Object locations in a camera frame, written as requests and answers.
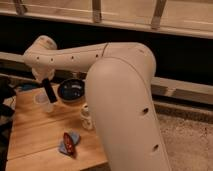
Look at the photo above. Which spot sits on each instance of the dark blue bowl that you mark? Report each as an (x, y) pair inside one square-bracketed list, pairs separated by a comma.
[(71, 90)]

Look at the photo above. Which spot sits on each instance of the red toy object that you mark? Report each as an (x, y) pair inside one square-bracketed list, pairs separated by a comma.
[(68, 142)]

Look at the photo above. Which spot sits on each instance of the small white patterned bottle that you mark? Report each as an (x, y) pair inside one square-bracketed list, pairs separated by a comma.
[(86, 118)]

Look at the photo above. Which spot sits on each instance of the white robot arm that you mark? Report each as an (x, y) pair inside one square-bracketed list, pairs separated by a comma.
[(118, 95)]

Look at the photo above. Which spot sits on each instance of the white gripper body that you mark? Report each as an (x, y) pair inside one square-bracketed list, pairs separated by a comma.
[(41, 74)]

